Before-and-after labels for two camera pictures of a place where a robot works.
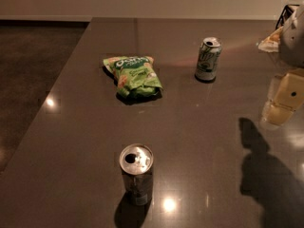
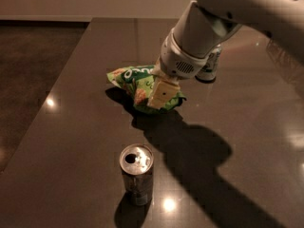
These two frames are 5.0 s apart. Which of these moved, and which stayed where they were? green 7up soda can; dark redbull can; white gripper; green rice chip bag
Moved: white gripper; green rice chip bag
Stayed: green 7up soda can; dark redbull can
